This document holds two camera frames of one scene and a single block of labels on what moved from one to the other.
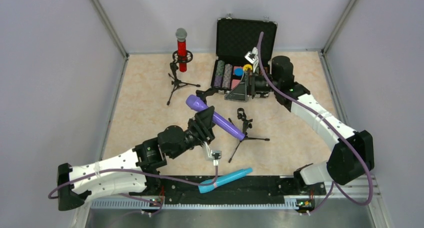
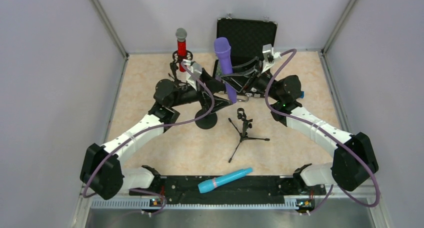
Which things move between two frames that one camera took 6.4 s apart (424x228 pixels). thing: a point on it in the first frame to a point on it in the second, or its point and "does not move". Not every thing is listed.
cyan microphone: [221, 180] does not move
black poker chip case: [236, 37] does not move
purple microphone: [197, 104] to [222, 46]
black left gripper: [199, 128] to [205, 95]
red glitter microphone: [181, 34] does not move
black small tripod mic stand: [246, 124] does not move
